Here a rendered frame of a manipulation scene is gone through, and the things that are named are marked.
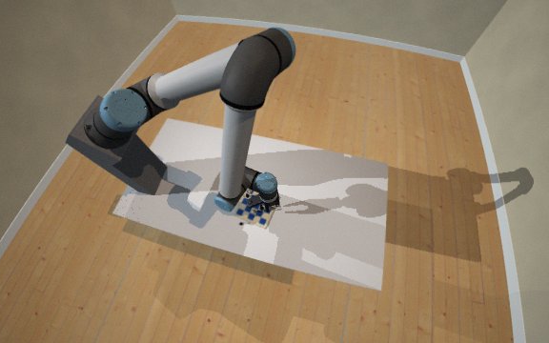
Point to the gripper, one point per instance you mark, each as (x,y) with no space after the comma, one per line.
(270,205)

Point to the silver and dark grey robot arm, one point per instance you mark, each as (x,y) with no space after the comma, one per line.
(253,64)

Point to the blue and tan chessboard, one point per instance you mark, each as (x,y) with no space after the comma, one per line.
(260,218)

